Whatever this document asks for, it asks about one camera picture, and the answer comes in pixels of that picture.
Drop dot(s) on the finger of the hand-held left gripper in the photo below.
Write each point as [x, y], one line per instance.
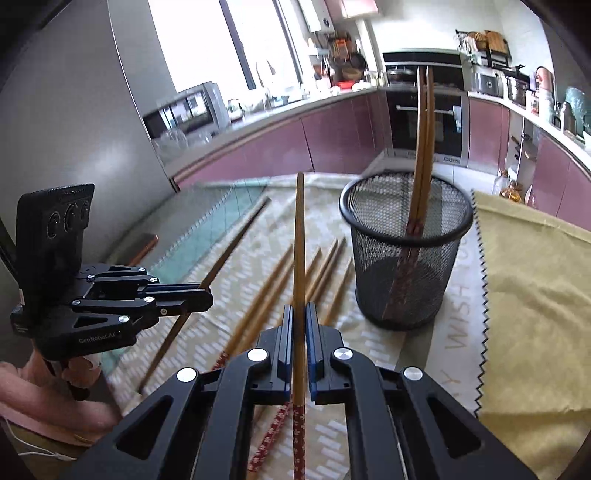
[184, 290]
[184, 308]

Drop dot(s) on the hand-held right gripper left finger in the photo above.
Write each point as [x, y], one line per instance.
[288, 332]

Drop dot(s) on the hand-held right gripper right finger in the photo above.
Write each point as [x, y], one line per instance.
[312, 332]

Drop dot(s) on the bunch of wooden chopsticks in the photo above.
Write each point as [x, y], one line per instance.
[338, 291]

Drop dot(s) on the dark brown chopstick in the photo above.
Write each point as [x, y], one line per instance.
[240, 235]

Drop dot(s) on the person's left forearm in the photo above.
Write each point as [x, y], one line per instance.
[46, 410]

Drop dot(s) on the hanging kitchen utensils rack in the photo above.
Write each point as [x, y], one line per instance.
[344, 55]

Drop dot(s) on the person's left hand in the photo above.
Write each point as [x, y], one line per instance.
[85, 369]

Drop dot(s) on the grey refrigerator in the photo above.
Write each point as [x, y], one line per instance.
[92, 115]

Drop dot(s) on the pink kitchen cabinets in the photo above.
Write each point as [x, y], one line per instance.
[489, 129]
[286, 143]

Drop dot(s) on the silver countertop appliance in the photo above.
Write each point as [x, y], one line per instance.
[184, 110]

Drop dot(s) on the patterned tablecloth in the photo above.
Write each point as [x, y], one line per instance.
[531, 323]

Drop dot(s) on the built-in black oven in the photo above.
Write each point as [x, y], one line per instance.
[443, 129]

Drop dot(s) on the cooking oil bottle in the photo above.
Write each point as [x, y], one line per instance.
[507, 187]

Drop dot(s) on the red basin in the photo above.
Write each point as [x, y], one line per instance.
[344, 85]

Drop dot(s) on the kitchen window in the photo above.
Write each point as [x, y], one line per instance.
[198, 41]

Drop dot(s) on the wok on stove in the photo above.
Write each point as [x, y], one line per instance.
[399, 76]

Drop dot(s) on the white water heater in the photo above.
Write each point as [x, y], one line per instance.
[310, 16]

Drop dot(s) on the steel cooking pot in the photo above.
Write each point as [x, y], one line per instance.
[517, 90]

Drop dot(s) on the black countertop shelf rack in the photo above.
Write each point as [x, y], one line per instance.
[489, 46]

